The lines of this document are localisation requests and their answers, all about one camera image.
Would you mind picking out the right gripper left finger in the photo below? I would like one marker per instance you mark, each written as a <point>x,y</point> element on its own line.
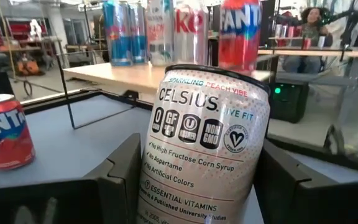
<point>89,202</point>

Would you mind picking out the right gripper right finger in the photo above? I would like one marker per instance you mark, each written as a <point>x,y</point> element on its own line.
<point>306,202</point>

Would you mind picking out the blue silver Red Bull can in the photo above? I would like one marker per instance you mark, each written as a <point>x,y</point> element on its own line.
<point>118,37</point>
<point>139,37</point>

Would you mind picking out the red Fanta strawberry can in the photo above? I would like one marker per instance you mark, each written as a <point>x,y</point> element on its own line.
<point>6,133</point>
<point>239,37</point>

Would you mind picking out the silver Diet Coke can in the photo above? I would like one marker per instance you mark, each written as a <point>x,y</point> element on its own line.
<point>191,31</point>

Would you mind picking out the blue-grey table mat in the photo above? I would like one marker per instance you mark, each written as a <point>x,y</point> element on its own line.
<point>73,146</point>

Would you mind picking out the black computer box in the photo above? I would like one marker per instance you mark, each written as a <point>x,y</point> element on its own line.
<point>291,102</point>

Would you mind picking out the long wooden table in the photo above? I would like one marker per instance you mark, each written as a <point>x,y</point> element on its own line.
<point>322,53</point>

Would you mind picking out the person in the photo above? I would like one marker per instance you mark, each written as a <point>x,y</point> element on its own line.
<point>311,31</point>

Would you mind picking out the wooden shelf black metal frame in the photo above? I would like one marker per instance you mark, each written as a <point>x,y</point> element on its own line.
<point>120,76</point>

